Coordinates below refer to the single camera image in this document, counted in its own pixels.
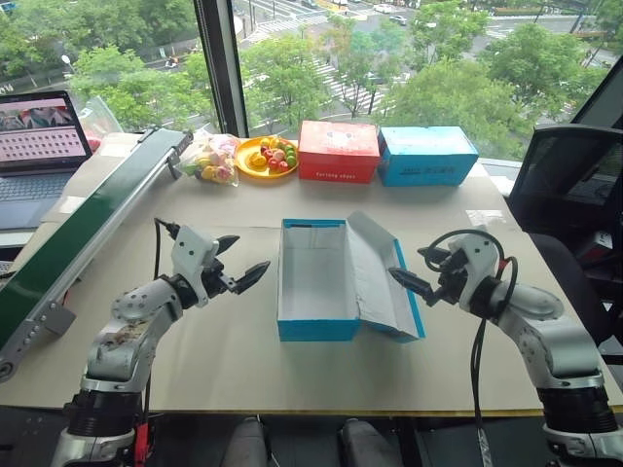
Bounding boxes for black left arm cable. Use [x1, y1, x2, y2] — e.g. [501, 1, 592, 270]
[138, 217, 181, 458]

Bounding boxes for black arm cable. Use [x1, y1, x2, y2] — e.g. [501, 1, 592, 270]
[421, 229, 520, 467]
[138, 217, 181, 458]

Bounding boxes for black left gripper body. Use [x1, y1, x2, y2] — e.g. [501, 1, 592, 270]
[197, 260, 239, 301]

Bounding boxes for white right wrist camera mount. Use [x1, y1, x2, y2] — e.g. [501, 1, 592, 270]
[448, 233, 503, 313]

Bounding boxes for black office chair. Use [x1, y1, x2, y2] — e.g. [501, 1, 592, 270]
[505, 124, 623, 352]

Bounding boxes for black window frame post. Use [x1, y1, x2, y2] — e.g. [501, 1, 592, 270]
[193, 0, 251, 139]

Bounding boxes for clear bag of toy fruit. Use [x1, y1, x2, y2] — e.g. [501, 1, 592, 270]
[177, 130, 241, 189]

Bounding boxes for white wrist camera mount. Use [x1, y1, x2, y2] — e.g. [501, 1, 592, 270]
[448, 233, 503, 313]
[170, 225, 221, 308]

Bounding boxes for yellow plastic plate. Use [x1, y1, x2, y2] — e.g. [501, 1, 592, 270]
[234, 136, 300, 180]

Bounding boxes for red shoe box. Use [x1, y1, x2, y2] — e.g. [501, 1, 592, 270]
[297, 120, 382, 184]

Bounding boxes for green conveyor belt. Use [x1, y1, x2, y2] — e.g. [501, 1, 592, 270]
[0, 126, 195, 383]

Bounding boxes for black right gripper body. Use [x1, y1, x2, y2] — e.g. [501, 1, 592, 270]
[433, 250, 471, 307]

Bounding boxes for beige cardboard table cover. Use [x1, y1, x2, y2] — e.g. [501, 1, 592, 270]
[0, 129, 623, 417]

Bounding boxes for clear plastic bag red contents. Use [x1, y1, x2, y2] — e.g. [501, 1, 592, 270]
[76, 95, 124, 153]

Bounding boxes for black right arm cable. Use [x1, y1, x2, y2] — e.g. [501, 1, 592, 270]
[421, 229, 520, 467]

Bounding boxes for grey laptop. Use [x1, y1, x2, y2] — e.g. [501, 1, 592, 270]
[0, 90, 94, 232]

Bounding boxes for blue shoe box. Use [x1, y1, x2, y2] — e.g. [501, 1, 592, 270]
[275, 210, 427, 344]
[377, 126, 481, 188]

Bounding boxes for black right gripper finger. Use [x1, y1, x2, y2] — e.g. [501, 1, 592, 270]
[387, 267, 436, 308]
[417, 246, 452, 267]

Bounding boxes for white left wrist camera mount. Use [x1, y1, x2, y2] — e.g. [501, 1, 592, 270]
[170, 225, 221, 308]

